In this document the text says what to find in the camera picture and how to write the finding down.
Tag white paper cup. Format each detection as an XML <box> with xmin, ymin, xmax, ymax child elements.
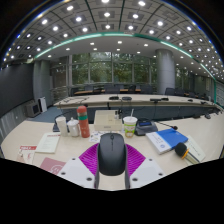
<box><xmin>55</xmin><ymin>115</ymin><xmax>69</xmax><ymax>137</ymax></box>

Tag pink mouse pad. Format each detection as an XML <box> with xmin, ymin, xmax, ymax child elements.
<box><xmin>39</xmin><ymin>157</ymin><xmax>67</xmax><ymax>176</ymax></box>

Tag green-printed paper cup with straw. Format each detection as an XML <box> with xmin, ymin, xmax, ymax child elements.
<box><xmin>122</xmin><ymin>108</ymin><xmax>139</xmax><ymax>139</ymax></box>

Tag long curved conference table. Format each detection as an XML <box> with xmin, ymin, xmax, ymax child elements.
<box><xmin>53</xmin><ymin>93</ymin><xmax>224</xmax><ymax>121</ymax></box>

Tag red drink bottle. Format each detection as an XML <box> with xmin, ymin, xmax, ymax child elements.
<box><xmin>76</xmin><ymin>105</ymin><xmax>91</xmax><ymax>139</ymax></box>

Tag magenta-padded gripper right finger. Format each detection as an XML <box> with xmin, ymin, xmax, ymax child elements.
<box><xmin>124</xmin><ymin>143</ymin><xmax>167</xmax><ymax>190</ymax></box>

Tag blue and white book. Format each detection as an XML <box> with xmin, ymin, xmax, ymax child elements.
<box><xmin>145</xmin><ymin>127</ymin><xmax>189</xmax><ymax>155</ymax></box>

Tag ceiling lights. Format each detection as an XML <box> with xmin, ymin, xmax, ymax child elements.
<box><xmin>3</xmin><ymin>0</ymin><xmax>224</xmax><ymax>81</ymax></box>

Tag dark office chairs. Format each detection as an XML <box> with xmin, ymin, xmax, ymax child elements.
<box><xmin>69</xmin><ymin>83</ymin><xmax>214</xmax><ymax>101</ymax></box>

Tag cream paper notebook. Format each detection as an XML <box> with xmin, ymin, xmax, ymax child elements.
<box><xmin>184</xmin><ymin>134</ymin><xmax>207</xmax><ymax>163</ymax></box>

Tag white booklet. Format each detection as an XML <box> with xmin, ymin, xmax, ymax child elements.
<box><xmin>35</xmin><ymin>132</ymin><xmax>62</xmax><ymax>154</ymax></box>

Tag black computer mouse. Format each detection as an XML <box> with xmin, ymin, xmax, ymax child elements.
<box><xmin>97</xmin><ymin>132</ymin><xmax>128</xmax><ymax>177</ymax></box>

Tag cream cardboard box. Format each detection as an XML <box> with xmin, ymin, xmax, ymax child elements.
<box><xmin>93</xmin><ymin>109</ymin><xmax>123</xmax><ymax>132</ymax></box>

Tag handheld microphone with orange ring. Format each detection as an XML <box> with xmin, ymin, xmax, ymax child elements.
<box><xmin>174</xmin><ymin>142</ymin><xmax>201</xmax><ymax>165</ymax></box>

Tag grey box appliance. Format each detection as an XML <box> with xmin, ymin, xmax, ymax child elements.
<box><xmin>25</xmin><ymin>100</ymin><xmax>42</xmax><ymax>118</ymax></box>

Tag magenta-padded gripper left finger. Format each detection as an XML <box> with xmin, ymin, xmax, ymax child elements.
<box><xmin>57</xmin><ymin>143</ymin><xmax>101</xmax><ymax>190</ymax></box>

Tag white standing appliance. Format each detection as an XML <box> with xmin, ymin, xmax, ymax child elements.
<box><xmin>38</xmin><ymin>96</ymin><xmax>48</xmax><ymax>113</ymax></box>

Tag white lidded mug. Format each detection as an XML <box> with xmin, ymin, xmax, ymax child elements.
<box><xmin>66</xmin><ymin>117</ymin><xmax>81</xmax><ymax>138</ymax></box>

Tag black conference microphone console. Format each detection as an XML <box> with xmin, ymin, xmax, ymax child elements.
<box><xmin>134</xmin><ymin>118</ymin><xmax>179</xmax><ymax>137</ymax></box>

